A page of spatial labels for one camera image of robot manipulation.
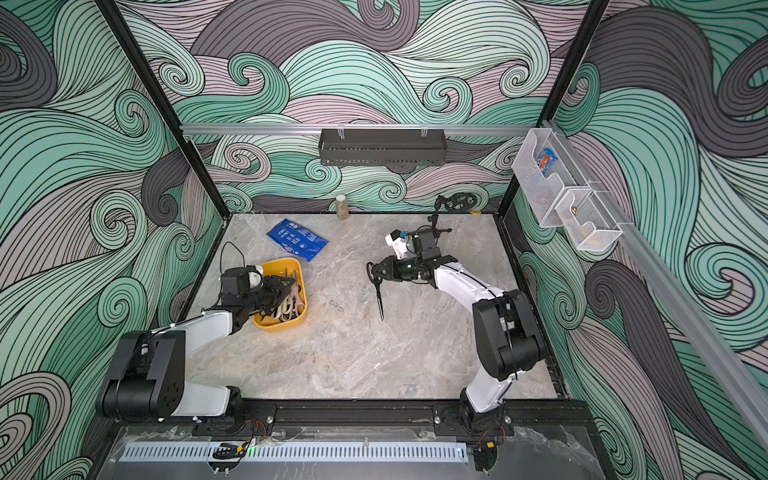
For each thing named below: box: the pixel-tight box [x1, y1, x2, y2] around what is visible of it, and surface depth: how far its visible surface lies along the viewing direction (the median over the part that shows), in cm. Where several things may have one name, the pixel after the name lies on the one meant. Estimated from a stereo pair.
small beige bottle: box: [336, 194, 349, 220], surface depth 117 cm
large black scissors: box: [366, 262, 385, 321], surface depth 86 cm
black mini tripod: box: [427, 195, 453, 237], surface depth 97 cm
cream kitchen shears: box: [271, 286, 305, 322], surface depth 91 cm
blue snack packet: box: [266, 218, 329, 262], surface depth 111 cm
